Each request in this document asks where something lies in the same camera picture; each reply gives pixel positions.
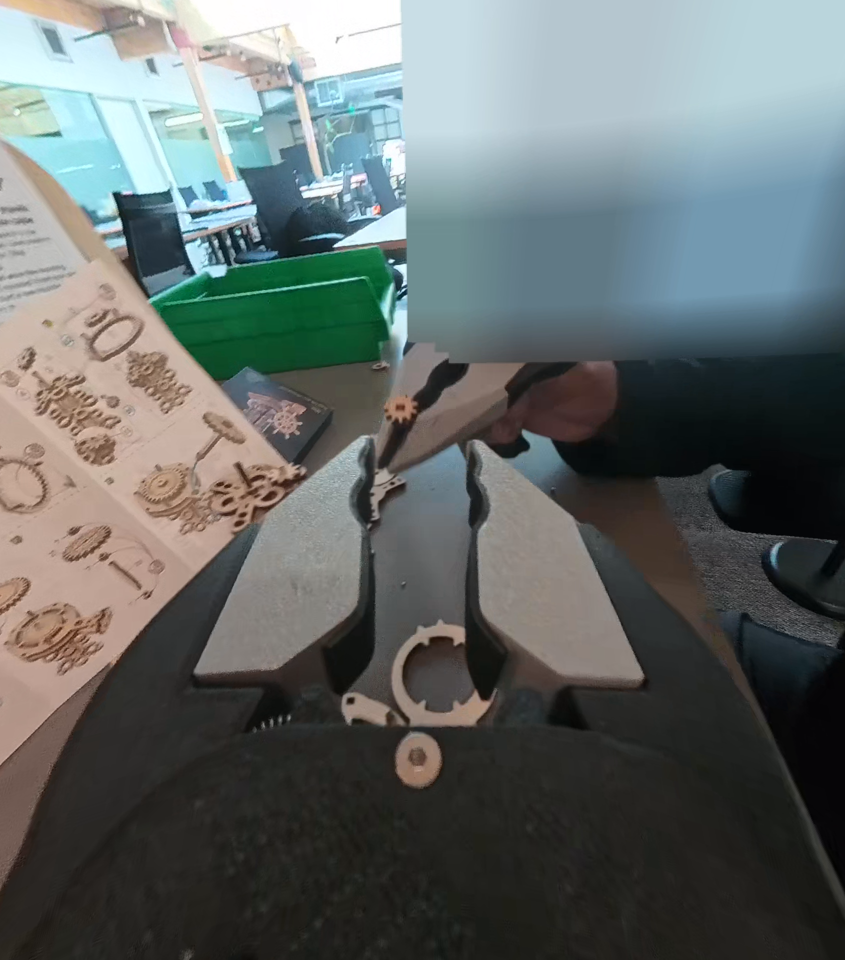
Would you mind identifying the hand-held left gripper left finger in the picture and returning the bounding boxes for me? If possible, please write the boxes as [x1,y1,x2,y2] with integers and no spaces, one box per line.
[193,435,380,696]

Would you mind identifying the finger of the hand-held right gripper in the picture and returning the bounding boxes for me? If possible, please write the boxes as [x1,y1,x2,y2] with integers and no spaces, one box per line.
[379,363,514,477]
[383,343,450,455]

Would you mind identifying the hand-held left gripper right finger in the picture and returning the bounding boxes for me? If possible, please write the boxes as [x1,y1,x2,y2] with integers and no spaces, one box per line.
[465,438,647,696]

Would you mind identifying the wooden arm piece with holes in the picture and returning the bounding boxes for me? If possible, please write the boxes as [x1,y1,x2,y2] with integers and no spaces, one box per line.
[364,465,409,531]

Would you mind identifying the person's right forearm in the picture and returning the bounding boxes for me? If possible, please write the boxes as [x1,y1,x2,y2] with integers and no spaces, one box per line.
[553,352,845,483]

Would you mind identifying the black model box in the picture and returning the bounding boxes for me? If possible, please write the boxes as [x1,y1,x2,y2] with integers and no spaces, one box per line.
[220,366,334,465]

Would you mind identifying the person's right hand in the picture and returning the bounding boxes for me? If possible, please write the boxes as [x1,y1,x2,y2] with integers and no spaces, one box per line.
[482,362,624,451]

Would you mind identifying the wooden looped disc spindle assembly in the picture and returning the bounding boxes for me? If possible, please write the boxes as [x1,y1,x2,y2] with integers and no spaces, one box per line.
[208,460,308,534]

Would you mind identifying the green plastic bin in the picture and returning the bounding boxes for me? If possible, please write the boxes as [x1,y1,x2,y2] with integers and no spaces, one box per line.
[148,271,388,382]
[205,246,400,301]

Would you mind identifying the brown-topped desk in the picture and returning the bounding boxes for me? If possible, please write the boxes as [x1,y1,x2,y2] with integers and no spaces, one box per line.
[334,206,409,256]

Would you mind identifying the black bundled jacket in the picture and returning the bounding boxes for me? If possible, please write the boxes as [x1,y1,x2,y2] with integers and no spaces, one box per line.
[283,202,355,260]

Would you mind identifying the folded assembly instruction sheet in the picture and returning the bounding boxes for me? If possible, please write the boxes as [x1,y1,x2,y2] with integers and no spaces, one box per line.
[0,258,297,820]

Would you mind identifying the black mesh office chair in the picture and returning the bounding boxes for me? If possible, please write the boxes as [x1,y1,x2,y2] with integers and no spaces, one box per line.
[238,161,355,265]

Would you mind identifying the black swivel office chair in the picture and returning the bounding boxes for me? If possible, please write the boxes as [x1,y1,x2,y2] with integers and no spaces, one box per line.
[706,468,845,621]

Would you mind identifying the black high-back office chair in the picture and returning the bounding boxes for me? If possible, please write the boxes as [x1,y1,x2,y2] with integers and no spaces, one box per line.
[112,187,199,297]

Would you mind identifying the thin notched wooden ring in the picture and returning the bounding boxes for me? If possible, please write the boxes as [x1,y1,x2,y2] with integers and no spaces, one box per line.
[390,620,496,728]

